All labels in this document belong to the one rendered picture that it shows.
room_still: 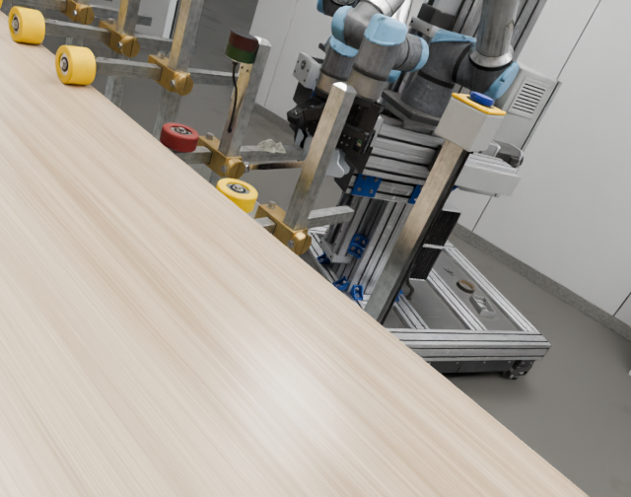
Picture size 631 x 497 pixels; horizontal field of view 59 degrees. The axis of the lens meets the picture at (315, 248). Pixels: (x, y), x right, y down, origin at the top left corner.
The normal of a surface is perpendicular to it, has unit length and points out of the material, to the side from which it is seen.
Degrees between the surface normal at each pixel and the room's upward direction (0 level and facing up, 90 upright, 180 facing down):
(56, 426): 0
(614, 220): 90
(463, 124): 90
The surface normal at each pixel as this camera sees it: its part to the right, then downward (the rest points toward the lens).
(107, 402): 0.33, -0.83
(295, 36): -0.57, 0.20
